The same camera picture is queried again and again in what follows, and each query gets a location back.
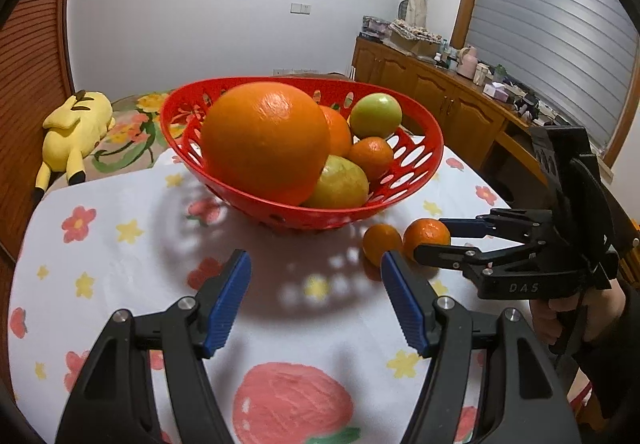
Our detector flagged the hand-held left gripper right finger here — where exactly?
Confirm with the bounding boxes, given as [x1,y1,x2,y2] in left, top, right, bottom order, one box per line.
[381,251,583,444]

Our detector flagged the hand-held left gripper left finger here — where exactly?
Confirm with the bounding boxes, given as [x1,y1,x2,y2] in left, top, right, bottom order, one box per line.
[54,249,252,444]

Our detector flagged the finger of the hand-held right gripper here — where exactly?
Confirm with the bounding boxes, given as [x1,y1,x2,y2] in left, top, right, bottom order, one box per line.
[413,240,548,275]
[440,209,553,241]

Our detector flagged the small tangerine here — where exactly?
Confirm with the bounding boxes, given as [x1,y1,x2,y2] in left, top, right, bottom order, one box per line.
[348,137,395,181]
[362,223,404,261]
[402,218,451,261]

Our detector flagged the oblong yellow-green fruit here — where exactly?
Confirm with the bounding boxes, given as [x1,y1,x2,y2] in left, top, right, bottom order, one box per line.
[302,155,370,210]

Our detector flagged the round green fruit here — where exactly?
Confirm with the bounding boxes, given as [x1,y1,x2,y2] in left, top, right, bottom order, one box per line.
[348,93,403,141]

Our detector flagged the large orange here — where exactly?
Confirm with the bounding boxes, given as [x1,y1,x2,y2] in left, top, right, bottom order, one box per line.
[201,82,331,206]

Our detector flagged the red perforated plastic basket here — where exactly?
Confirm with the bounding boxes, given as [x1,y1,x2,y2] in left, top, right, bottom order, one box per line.
[160,77,445,231]

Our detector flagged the person's right forearm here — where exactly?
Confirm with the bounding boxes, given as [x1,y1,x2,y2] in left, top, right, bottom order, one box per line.
[570,297,640,421]

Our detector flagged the person's right hand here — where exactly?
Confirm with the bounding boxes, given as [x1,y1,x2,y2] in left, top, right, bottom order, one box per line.
[529,283,629,351]

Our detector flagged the white fruit-print cloth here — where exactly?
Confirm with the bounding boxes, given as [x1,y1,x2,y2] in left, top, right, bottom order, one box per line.
[7,144,591,444]

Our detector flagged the wooden sideboard cabinet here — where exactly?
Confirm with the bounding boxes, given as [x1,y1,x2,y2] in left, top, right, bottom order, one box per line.
[351,35,551,176]

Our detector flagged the medium orange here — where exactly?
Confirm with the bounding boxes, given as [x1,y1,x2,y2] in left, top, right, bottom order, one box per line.
[320,105,353,158]

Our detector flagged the pink kettle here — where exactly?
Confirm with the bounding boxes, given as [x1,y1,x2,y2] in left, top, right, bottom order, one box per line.
[457,45,479,80]

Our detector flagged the grey window blind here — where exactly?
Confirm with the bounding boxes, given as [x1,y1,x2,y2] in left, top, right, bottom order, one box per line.
[462,0,640,151]

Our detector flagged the floral blanket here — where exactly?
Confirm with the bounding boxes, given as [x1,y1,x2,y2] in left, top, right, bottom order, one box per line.
[84,87,211,175]

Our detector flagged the box with patterned cloth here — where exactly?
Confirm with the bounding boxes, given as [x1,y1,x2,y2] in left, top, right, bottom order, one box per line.
[388,19,441,56]

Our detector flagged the stacked clear storage boxes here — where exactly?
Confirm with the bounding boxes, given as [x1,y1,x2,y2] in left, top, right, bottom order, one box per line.
[360,15,394,40]

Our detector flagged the yellow plush toy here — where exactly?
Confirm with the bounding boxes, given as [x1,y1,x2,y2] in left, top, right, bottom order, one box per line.
[32,90,116,203]

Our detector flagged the wooden louvred wardrobe door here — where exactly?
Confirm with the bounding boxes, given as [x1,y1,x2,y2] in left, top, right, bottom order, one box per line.
[0,0,76,266]

